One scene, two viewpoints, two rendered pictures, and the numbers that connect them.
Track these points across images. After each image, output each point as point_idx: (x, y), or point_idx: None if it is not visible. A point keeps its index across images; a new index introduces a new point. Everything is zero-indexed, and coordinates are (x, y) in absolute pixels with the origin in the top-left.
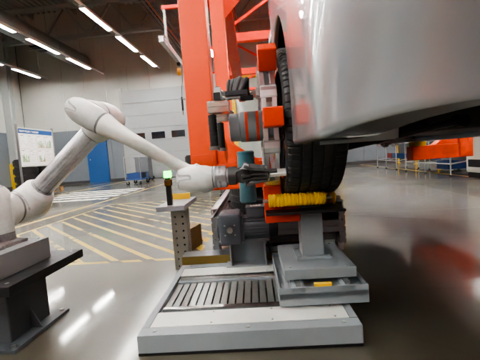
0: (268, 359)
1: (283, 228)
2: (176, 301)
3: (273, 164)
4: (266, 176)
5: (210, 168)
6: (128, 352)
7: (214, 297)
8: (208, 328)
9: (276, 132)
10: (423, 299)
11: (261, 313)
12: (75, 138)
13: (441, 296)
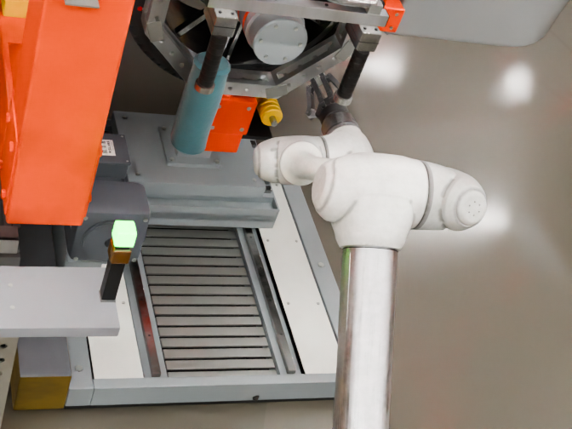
0: (331, 266)
1: None
2: (245, 366)
3: (187, 51)
4: (319, 87)
5: (360, 130)
6: None
7: (225, 313)
8: (335, 303)
9: None
10: (163, 104)
11: (284, 252)
12: (396, 278)
13: (151, 85)
